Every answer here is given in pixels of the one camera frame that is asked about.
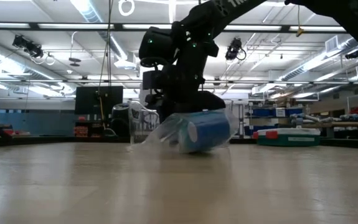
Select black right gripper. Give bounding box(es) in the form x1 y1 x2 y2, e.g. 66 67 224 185
157 46 227 123

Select blue bandage roll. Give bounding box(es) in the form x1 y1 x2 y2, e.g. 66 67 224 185
177 111 232 154

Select clear plastic bag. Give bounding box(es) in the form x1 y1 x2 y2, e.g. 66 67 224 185
126 107 240 155

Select clear plastic bin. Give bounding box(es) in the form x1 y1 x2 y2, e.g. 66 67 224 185
128 100 233 146

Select black rounded chair back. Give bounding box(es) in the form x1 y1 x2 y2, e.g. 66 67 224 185
111 103 130 138

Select black monitor screen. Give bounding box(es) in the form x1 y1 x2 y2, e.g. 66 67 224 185
74 85 124 115

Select blue storage bins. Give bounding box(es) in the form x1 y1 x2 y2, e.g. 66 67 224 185
249 107 304 119

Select orange storage boxes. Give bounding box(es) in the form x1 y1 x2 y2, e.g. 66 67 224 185
73 116 89 138

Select yellow hanging plug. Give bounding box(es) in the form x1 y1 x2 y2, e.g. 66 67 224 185
295 4 305 38

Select overhead light bar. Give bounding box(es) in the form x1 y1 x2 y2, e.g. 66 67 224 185
0 21 358 34

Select white ceiling vent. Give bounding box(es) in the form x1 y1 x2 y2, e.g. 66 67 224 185
324 35 340 54

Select wooden workbench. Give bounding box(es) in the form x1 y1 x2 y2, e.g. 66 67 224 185
301 121 358 139

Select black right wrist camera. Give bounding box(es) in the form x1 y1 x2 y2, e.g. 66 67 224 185
142 70 164 91

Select black hanging cable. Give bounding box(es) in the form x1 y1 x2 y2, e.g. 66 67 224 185
97 0 114 131

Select white cable loop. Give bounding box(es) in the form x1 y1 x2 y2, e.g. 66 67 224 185
118 0 135 17

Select black aluminium frame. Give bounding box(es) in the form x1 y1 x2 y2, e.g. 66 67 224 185
0 136 358 151

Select silver ventilation duct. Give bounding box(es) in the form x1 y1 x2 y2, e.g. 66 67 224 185
280 32 358 82

